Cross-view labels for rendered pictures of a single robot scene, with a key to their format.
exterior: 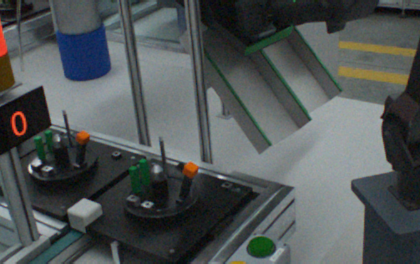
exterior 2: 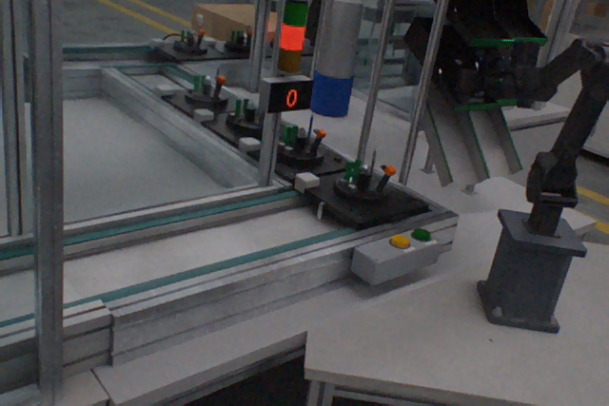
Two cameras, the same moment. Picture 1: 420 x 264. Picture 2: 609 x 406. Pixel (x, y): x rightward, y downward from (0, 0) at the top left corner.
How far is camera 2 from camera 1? 56 cm
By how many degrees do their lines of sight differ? 9
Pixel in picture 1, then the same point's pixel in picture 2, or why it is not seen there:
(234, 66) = (444, 122)
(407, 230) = (522, 240)
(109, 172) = (329, 166)
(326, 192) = (484, 238)
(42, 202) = (278, 167)
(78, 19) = (336, 66)
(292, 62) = (491, 137)
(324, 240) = (469, 261)
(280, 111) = (468, 165)
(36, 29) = not seen: hidden behind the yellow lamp
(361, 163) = not seen: hidden behind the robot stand
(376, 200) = (511, 222)
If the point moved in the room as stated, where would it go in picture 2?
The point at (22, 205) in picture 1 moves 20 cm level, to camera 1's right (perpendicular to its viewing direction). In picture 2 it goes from (270, 157) to (351, 174)
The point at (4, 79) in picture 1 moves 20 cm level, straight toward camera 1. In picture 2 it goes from (294, 66) to (301, 91)
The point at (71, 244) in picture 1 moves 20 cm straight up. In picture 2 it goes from (291, 197) to (303, 120)
